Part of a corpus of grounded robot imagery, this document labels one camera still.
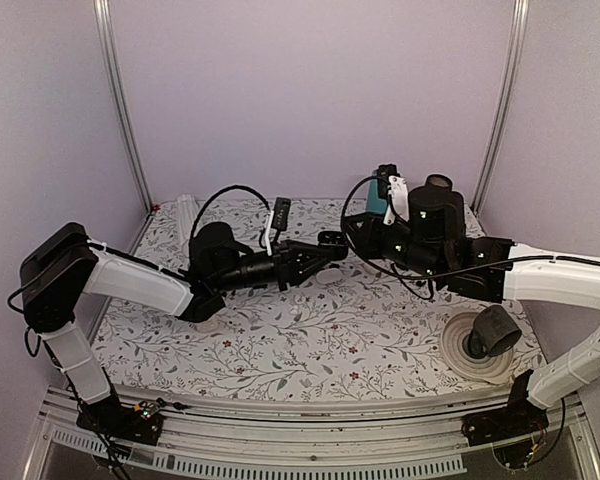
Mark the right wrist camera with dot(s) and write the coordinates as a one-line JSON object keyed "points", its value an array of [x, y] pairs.
{"points": [[393, 189]]}

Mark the white oval earbud case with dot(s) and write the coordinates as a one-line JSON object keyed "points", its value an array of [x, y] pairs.
{"points": [[329, 276]]}

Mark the white ribbed vase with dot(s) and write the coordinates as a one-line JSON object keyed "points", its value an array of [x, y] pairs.
{"points": [[187, 209]]}

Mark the front aluminium rail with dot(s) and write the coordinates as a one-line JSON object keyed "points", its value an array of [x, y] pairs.
{"points": [[409, 438]]}

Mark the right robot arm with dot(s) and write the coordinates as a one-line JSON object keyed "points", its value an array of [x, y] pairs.
{"points": [[423, 232]]}

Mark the beige ribbed plate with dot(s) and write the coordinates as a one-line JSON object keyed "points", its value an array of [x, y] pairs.
{"points": [[495, 370]]}

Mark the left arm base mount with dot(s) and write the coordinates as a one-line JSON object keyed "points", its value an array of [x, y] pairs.
{"points": [[111, 419]]}

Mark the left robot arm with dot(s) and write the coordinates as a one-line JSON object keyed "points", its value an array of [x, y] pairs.
{"points": [[70, 264]]}

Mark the black round earbud case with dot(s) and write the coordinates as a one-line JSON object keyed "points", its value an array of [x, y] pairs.
{"points": [[332, 239]]}

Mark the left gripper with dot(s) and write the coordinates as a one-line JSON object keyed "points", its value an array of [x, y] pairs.
{"points": [[293, 273]]}

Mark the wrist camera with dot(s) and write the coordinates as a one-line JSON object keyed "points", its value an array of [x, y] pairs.
{"points": [[277, 220], [393, 189]]}

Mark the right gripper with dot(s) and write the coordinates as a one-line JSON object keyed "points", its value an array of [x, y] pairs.
{"points": [[365, 241]]}

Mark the dark grey mug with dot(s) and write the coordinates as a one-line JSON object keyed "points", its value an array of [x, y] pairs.
{"points": [[493, 333]]}

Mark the black vase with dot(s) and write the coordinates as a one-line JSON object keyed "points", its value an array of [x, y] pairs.
{"points": [[439, 181]]}

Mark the floral table mat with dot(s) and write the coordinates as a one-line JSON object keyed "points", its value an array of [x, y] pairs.
{"points": [[366, 337]]}

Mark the right aluminium frame post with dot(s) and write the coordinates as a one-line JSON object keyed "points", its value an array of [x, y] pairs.
{"points": [[512, 62]]}

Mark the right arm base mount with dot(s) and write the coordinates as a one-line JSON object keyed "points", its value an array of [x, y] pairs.
{"points": [[516, 418]]}

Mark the aluminium frame post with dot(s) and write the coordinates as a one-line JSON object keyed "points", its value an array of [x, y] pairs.
{"points": [[104, 24], [512, 62]]}

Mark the white case with black earbud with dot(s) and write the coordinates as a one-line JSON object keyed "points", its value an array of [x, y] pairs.
{"points": [[209, 326]]}

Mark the left aluminium frame post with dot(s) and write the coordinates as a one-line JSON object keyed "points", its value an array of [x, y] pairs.
{"points": [[104, 24]]}

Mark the teal vase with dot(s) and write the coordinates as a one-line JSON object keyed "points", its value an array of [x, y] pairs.
{"points": [[375, 197]]}

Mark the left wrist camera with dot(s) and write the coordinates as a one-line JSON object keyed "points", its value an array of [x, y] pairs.
{"points": [[277, 220]]}

